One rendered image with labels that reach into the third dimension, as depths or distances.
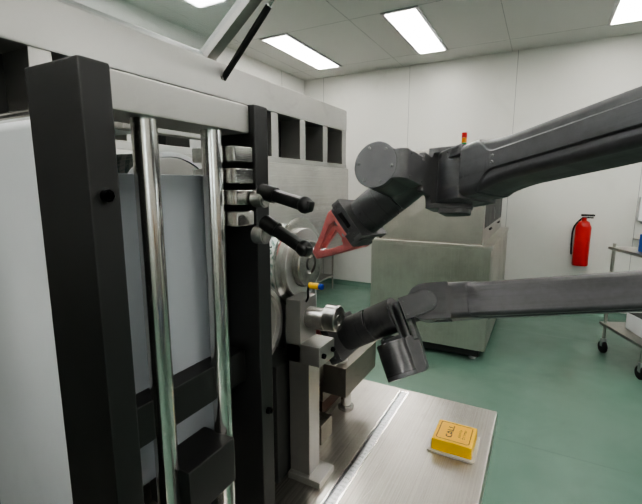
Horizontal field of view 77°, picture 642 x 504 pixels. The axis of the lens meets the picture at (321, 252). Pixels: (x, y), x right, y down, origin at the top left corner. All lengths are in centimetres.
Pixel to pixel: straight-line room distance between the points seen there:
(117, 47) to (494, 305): 76
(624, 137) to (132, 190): 36
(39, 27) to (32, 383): 51
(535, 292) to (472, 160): 25
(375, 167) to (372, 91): 507
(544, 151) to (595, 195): 466
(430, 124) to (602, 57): 174
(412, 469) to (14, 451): 57
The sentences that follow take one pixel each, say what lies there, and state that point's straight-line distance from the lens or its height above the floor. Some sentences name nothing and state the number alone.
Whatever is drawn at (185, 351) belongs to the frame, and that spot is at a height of 124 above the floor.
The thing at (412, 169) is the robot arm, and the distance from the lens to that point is 50.
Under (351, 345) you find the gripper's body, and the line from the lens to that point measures 71.
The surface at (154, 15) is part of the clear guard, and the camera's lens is 93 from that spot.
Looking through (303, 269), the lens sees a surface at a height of 124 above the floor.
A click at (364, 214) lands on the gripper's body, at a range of 58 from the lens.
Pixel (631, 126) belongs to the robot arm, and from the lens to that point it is 39.
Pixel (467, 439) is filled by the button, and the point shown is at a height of 92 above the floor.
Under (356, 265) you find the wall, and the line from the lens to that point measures 562.
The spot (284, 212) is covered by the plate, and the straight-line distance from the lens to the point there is 121.
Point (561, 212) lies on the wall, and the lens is 507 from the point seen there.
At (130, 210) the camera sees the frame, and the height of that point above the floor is 136.
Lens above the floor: 138
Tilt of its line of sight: 9 degrees down
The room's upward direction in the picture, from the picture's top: straight up
